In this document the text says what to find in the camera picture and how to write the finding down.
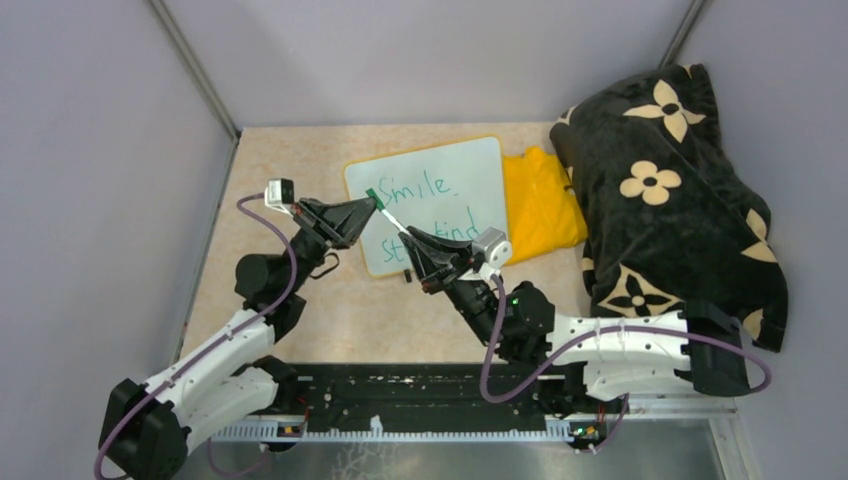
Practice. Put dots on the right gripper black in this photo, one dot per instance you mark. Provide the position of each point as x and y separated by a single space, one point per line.
426 262

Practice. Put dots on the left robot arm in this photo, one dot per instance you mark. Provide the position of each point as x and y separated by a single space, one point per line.
151 427

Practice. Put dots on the yellow folded cloth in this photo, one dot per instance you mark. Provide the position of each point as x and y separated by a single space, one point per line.
542 209

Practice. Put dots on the green marker cap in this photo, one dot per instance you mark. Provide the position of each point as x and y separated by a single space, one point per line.
373 195

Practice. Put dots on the yellow-framed whiteboard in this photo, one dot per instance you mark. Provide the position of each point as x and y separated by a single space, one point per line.
454 191

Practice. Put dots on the aluminium rail frame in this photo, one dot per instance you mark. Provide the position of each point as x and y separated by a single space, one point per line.
397 434

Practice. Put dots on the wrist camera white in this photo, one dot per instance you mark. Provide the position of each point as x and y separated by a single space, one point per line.
279 195
494 246

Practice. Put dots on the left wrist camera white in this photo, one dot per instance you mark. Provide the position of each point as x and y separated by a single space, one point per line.
279 195

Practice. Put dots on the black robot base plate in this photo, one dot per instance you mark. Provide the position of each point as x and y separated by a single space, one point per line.
424 397

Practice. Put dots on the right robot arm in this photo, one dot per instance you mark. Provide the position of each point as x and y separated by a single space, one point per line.
603 358

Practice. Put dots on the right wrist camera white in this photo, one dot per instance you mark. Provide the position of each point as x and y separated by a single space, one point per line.
494 246

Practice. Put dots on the black floral blanket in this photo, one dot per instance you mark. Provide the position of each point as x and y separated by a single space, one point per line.
669 220

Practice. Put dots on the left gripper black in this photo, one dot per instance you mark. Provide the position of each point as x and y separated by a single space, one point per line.
341 223

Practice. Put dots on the green whiteboard marker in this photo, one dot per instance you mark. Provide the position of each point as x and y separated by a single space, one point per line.
393 220

